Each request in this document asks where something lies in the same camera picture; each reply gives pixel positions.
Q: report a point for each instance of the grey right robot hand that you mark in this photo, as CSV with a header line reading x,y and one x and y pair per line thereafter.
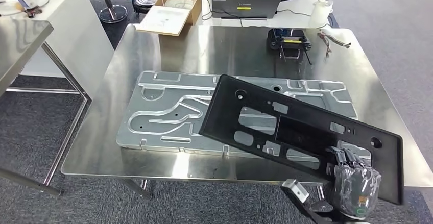
x,y
355,188

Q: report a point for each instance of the black plastic plate part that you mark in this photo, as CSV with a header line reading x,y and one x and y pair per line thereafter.
x,y
230,114

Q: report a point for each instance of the stainless steel workbench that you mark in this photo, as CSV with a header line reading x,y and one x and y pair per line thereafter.
x,y
236,53

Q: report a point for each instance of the black clamp device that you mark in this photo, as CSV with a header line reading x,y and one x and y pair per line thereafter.
x,y
289,43

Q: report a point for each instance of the white desk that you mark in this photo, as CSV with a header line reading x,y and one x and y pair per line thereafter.
x,y
291,21

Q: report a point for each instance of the white plastic bottle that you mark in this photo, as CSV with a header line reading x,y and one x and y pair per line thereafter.
x,y
319,13

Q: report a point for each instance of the stamped sheet metal panel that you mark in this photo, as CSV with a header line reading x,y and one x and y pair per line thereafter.
x,y
162,114

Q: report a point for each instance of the dark grey laptop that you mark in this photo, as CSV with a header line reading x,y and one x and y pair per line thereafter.
x,y
247,2

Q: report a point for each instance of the open cardboard box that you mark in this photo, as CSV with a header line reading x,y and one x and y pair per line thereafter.
x,y
169,19

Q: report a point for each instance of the stanchion with chrome base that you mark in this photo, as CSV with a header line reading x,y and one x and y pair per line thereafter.
x,y
113,14

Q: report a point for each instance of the white cabinet table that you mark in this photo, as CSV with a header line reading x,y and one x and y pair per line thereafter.
x,y
74,40

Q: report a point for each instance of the steel side table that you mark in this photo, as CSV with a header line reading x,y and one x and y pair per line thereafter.
x,y
20,46

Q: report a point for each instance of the small dark tool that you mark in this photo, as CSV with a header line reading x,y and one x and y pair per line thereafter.
x,y
33,12

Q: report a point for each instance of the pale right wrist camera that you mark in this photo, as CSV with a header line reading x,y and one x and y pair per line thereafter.
x,y
296,190

